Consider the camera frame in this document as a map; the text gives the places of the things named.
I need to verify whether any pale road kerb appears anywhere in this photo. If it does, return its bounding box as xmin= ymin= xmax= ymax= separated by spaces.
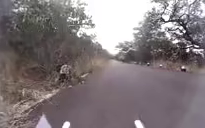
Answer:
xmin=21 ymin=72 xmax=91 ymax=113

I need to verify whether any grey asphalt road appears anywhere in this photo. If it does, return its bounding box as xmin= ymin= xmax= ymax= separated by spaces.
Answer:
xmin=27 ymin=59 xmax=205 ymax=128

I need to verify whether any robot's own part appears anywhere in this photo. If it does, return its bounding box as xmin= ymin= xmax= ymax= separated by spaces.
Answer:
xmin=133 ymin=119 xmax=146 ymax=128
xmin=61 ymin=120 xmax=72 ymax=128

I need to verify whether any row of trees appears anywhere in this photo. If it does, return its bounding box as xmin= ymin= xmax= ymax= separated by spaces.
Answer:
xmin=115 ymin=0 xmax=205 ymax=69
xmin=0 ymin=0 xmax=115 ymax=88

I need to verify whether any dry grass verge with leaves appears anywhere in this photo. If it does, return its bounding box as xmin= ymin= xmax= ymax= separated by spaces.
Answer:
xmin=0 ymin=57 xmax=108 ymax=128

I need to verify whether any pale grass verge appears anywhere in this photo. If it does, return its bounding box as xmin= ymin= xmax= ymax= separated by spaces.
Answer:
xmin=133 ymin=60 xmax=205 ymax=75

